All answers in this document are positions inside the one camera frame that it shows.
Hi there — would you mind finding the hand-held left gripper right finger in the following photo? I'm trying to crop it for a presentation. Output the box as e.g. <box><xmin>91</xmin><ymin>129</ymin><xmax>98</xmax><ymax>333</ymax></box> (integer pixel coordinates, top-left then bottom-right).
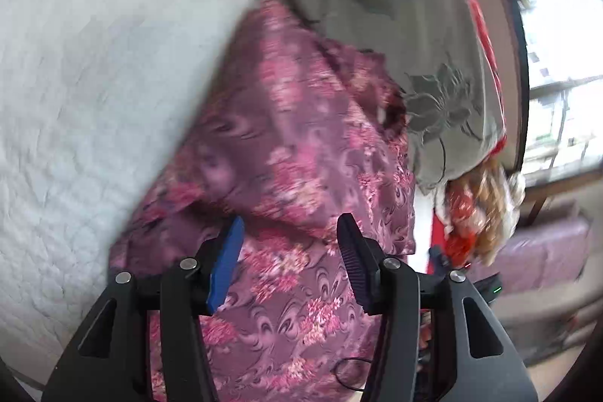
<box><xmin>336</xmin><ymin>212</ymin><xmax>539</xmax><ymax>402</ymax></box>

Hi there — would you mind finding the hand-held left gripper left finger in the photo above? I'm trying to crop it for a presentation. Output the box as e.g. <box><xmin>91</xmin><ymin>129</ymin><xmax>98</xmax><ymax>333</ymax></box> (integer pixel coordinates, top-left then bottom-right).
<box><xmin>41</xmin><ymin>216</ymin><xmax>246</xmax><ymax>402</ymax></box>

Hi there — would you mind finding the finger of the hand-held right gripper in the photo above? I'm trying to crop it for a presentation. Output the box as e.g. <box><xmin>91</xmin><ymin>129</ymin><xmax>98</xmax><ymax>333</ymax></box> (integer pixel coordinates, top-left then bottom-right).
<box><xmin>428</xmin><ymin>245</ymin><xmax>454</xmax><ymax>275</ymax></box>

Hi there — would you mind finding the purple floral garment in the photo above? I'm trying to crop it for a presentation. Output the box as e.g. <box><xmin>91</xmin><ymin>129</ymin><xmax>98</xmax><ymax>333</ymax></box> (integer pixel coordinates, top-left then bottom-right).
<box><xmin>110</xmin><ymin>0</ymin><xmax>418</xmax><ymax>402</ymax></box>

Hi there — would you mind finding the red cushion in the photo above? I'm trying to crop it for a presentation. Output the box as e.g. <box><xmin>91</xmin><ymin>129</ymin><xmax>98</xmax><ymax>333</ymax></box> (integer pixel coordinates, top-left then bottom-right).
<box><xmin>426</xmin><ymin>204</ymin><xmax>449</xmax><ymax>275</ymax></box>

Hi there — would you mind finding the plastic bag of toys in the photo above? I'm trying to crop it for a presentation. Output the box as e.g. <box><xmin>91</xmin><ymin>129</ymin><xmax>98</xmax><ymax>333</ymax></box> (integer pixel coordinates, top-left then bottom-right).
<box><xmin>433</xmin><ymin>157</ymin><xmax>526</xmax><ymax>268</ymax></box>

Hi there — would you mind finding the purple cushioned seat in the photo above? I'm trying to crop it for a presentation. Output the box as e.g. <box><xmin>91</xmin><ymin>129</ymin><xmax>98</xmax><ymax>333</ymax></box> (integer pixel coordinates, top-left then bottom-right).
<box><xmin>497</xmin><ymin>199</ymin><xmax>593</xmax><ymax>292</ymax></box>

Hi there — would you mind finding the white quilted bed cover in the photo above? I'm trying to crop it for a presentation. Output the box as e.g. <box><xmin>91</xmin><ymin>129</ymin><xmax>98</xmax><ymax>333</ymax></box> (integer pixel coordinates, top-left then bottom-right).
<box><xmin>0</xmin><ymin>0</ymin><xmax>265</xmax><ymax>386</ymax></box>

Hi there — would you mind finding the barred window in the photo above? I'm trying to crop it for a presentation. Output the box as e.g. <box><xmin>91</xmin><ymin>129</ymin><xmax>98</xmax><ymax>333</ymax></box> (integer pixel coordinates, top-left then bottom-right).
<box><xmin>481</xmin><ymin>0</ymin><xmax>603</xmax><ymax>186</ymax></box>

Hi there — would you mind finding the thin black cable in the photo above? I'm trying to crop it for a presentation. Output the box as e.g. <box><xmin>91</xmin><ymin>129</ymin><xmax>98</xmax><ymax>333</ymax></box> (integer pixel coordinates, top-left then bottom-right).
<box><xmin>334</xmin><ymin>357</ymin><xmax>378</xmax><ymax>394</ymax></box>

